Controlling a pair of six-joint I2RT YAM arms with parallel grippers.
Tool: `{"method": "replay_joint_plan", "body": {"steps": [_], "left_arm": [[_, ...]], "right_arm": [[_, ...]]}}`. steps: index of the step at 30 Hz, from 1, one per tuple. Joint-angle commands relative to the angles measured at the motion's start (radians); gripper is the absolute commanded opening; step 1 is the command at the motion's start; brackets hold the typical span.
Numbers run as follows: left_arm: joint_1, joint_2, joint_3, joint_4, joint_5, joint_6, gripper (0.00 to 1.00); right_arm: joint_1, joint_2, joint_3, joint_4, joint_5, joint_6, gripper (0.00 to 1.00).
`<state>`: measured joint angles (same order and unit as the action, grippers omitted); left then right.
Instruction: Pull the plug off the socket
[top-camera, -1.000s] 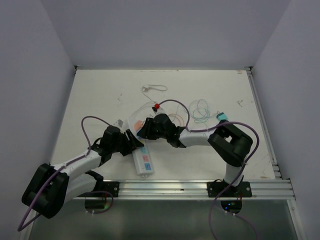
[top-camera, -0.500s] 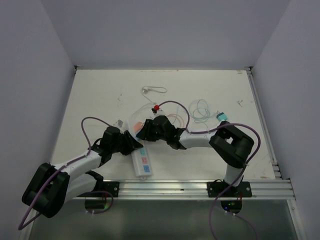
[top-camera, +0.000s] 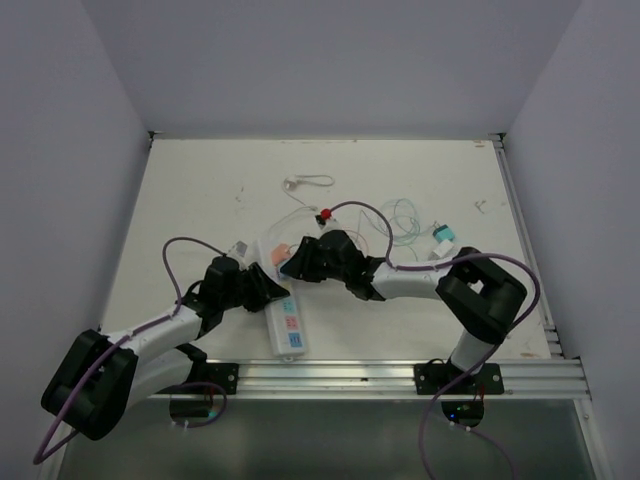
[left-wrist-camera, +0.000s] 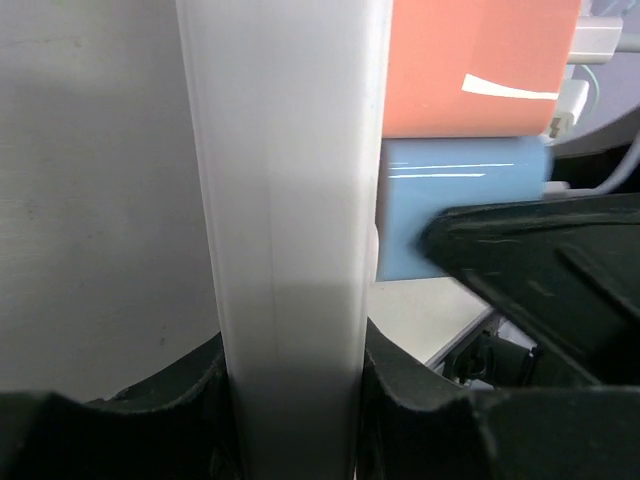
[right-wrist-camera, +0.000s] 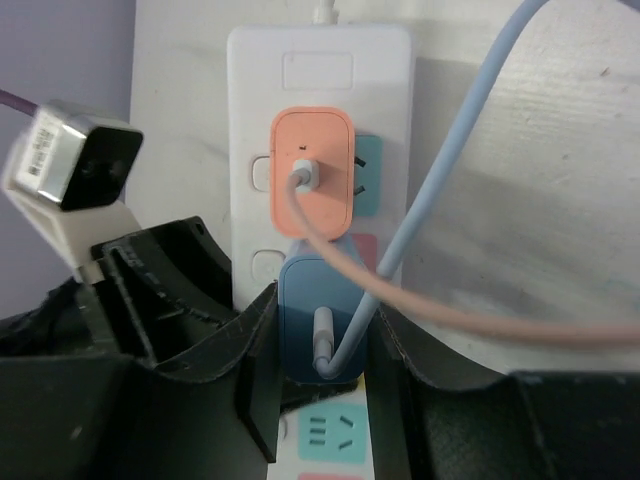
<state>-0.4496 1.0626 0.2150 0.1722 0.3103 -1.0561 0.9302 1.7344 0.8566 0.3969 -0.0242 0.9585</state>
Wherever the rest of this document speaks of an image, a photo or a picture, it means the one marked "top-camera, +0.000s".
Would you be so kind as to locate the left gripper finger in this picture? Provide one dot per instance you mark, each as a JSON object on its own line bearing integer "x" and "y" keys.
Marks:
{"x": 262, "y": 285}
{"x": 257, "y": 304}

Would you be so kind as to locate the aluminium rail frame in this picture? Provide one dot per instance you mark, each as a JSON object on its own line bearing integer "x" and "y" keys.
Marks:
{"x": 366, "y": 380}

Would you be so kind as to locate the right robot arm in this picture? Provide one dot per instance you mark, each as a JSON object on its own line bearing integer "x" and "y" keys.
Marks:
{"x": 480, "y": 294}

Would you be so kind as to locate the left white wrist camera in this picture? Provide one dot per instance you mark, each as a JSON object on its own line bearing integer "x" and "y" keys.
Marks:
{"x": 239, "y": 250}

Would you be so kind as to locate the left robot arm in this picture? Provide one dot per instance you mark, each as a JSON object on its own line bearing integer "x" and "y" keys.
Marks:
{"x": 102, "y": 375}

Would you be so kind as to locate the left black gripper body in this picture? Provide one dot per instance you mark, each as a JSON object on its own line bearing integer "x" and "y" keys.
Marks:
{"x": 241, "y": 293}

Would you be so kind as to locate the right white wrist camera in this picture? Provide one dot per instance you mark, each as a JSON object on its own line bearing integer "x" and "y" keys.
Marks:
{"x": 326, "y": 222}

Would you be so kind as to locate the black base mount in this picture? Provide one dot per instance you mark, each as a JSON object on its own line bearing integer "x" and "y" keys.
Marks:
{"x": 432, "y": 376}
{"x": 225, "y": 375}

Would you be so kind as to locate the white 80W charger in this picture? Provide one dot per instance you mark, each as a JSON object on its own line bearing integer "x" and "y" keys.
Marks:
{"x": 444, "y": 249}

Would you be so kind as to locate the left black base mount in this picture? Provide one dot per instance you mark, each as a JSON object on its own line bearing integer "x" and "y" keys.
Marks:
{"x": 225, "y": 375}

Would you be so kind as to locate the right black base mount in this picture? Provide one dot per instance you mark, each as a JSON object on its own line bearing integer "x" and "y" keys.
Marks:
{"x": 432, "y": 376}

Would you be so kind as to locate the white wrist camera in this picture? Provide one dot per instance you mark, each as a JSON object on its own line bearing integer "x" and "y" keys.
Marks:
{"x": 239, "y": 250}
{"x": 326, "y": 222}

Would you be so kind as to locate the teal charger plug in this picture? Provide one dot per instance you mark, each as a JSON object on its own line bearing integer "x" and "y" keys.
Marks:
{"x": 443, "y": 233}

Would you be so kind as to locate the white power strip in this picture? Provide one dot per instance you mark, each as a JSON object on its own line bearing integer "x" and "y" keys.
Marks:
{"x": 283, "y": 317}

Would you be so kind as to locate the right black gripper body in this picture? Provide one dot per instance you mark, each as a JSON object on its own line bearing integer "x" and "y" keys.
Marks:
{"x": 323, "y": 270}

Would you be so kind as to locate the orange charger plug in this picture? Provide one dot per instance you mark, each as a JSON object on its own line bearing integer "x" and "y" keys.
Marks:
{"x": 280, "y": 254}

